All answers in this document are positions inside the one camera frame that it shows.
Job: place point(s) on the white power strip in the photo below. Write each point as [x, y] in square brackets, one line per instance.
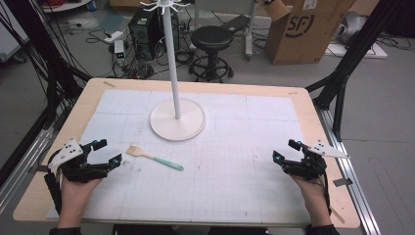
[113, 37]

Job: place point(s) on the white stand leg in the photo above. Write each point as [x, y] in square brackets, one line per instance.
[250, 32]

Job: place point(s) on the grey rounded appliance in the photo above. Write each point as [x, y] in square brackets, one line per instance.
[350, 26]

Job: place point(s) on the white rack stand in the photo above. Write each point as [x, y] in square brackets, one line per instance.
[169, 125]

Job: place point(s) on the white round table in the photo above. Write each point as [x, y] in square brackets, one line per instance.
[65, 5]

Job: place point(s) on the white grid mat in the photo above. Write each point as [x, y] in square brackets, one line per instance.
[228, 163]

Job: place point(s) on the black metal frame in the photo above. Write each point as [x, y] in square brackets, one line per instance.
[49, 65]
[349, 55]

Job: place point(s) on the white flat board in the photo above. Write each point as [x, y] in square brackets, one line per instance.
[375, 52]

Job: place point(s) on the black round stool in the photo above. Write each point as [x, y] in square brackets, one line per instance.
[211, 37]

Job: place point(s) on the person's left hand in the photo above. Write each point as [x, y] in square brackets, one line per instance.
[76, 196]

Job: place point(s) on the person's right hand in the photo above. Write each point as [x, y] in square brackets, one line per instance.
[313, 196]

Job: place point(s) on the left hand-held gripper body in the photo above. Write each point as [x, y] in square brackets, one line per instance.
[73, 169]

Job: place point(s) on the aluminium rail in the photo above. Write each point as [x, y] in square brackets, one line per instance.
[23, 169]
[352, 182]

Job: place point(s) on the brown cardboard box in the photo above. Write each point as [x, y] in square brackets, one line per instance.
[303, 36]

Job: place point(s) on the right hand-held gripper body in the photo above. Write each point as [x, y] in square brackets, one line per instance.
[310, 164]

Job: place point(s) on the small white device green display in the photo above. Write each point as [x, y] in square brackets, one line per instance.
[119, 50]

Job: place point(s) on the black flat panel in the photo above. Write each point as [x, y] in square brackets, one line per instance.
[236, 23]

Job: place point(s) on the black tape piece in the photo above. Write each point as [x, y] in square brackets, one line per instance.
[342, 182]

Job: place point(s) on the black computer tower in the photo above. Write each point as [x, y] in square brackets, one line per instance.
[147, 34]

